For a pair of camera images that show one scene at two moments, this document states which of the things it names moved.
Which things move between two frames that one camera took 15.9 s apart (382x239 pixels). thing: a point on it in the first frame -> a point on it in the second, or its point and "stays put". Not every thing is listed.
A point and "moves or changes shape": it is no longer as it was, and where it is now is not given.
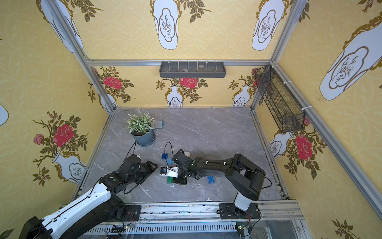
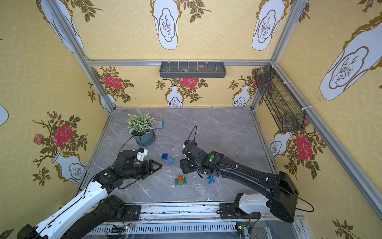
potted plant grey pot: x=145 y=140 stays put
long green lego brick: x=169 y=179 moves or changes shape
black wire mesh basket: x=286 y=113 stays put
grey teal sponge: x=159 y=124 stays put
